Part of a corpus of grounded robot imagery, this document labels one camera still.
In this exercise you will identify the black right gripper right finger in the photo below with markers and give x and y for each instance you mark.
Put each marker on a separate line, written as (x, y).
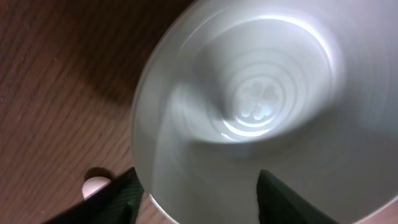
(278, 203)

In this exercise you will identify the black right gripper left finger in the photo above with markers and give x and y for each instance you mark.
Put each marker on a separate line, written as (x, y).
(116, 203)

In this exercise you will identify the mint green plastic spoon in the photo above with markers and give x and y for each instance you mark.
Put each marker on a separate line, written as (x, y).
(93, 185)

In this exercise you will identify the white plastic bowl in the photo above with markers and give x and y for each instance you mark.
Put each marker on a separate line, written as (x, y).
(306, 90)

